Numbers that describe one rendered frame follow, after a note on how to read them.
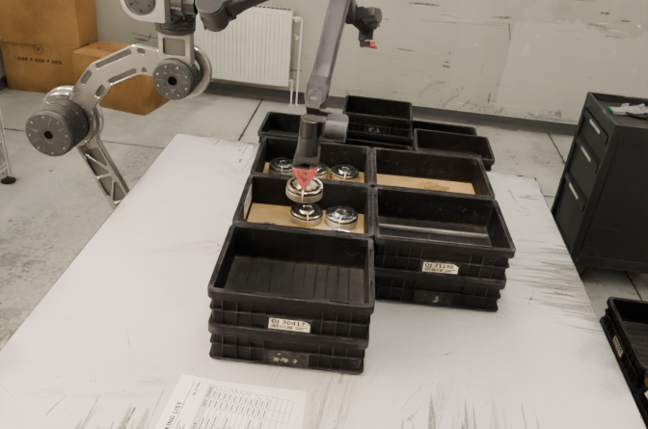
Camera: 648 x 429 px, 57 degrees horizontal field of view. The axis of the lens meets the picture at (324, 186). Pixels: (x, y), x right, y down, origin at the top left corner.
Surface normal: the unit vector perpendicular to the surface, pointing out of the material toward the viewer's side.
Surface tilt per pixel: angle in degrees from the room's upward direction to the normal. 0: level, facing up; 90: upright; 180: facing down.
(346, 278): 0
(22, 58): 89
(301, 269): 0
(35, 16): 90
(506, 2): 90
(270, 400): 0
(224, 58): 90
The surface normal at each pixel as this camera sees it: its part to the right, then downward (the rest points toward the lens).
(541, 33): -0.11, 0.47
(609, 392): 0.08, -0.87
